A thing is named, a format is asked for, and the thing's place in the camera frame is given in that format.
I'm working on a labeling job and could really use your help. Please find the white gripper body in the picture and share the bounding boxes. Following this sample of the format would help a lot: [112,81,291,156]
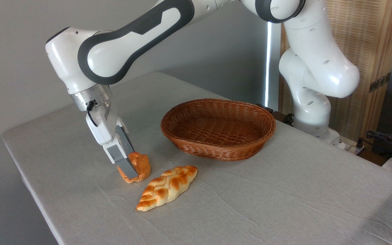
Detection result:
[86,102,125,146]

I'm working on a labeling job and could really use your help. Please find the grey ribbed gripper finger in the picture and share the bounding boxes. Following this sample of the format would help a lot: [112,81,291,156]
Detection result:
[116,124,135,155]
[102,138,139,180]

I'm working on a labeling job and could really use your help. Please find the round flower-shaped bread bun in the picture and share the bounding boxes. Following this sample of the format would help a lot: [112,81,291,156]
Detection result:
[118,152,151,184]

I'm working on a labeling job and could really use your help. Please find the long braided bread loaf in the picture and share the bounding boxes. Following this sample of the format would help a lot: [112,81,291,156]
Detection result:
[135,165,198,212]

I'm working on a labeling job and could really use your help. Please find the brown wicker basket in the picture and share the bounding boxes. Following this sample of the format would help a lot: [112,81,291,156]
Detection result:
[160,98,277,161]

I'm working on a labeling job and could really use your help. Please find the light grey tablecloth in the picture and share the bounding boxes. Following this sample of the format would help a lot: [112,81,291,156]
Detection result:
[1,71,392,245]

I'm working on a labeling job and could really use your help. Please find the black table clamp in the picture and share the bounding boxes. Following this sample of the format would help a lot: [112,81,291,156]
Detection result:
[256,103,295,126]

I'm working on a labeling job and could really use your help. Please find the white power strip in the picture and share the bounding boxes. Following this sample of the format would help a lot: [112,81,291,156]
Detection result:
[332,135,366,155]

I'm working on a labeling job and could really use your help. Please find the dark metal screen hinge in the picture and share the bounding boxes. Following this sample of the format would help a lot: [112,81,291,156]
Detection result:
[369,72,391,93]

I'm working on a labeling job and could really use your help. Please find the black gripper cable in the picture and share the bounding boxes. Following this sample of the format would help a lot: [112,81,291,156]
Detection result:
[86,100,99,128]

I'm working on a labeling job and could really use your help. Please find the black tangled cables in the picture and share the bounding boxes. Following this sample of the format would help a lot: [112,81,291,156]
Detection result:
[357,129,392,160]

